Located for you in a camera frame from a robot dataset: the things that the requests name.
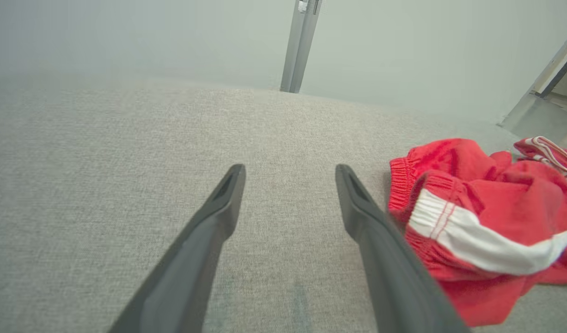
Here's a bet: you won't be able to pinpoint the red shirt with white sleeves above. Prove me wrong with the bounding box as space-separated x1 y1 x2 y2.
513 136 567 185

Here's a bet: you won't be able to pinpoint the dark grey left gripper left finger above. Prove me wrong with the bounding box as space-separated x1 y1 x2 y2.
109 164 246 333

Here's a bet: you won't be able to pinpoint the grey metal post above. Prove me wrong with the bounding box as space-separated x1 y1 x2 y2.
280 0 323 94

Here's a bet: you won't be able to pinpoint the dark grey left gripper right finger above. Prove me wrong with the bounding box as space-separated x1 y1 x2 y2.
335 164 471 333

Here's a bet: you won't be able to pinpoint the grey door frame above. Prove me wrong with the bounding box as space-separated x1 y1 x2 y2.
498 28 567 135

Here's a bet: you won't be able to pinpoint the red shorts with white stripe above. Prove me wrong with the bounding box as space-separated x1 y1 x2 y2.
388 138 567 327

